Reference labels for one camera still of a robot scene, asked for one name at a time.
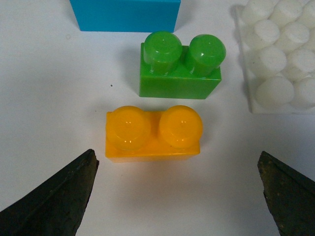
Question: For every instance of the green two-stud block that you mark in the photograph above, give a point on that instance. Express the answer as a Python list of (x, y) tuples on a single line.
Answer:
[(168, 69)]

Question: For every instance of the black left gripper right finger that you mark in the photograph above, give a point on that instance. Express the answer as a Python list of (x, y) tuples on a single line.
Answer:
[(289, 195)]

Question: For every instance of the white studded base plate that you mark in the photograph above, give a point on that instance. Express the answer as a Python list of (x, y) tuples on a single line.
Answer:
[(277, 39)]

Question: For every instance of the blue three-stud block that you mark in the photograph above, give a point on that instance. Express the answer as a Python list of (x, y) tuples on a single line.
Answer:
[(126, 15)]

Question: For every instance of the yellow two-stud block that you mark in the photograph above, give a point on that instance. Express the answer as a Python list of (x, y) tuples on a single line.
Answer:
[(134, 135)]

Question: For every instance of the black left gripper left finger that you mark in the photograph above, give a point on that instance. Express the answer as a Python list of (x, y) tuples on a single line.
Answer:
[(57, 206)]

